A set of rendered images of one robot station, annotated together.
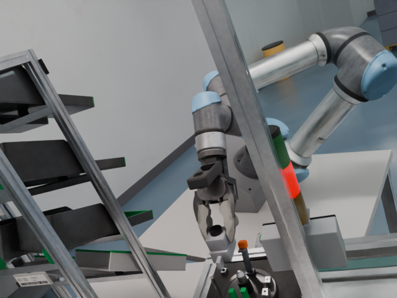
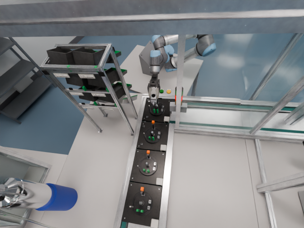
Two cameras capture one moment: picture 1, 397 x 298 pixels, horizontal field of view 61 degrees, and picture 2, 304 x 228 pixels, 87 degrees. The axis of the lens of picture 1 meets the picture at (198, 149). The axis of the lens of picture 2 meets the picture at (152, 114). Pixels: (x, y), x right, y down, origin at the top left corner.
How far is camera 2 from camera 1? 0.63 m
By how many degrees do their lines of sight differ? 39
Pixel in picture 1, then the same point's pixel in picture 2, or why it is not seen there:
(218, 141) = (158, 69)
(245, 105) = (179, 87)
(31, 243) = (103, 98)
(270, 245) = (171, 107)
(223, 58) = (178, 79)
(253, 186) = not seen: hidden behind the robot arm
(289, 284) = (167, 107)
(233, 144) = (150, 48)
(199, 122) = (153, 61)
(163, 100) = not seen: outside the picture
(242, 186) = not seen: hidden behind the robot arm
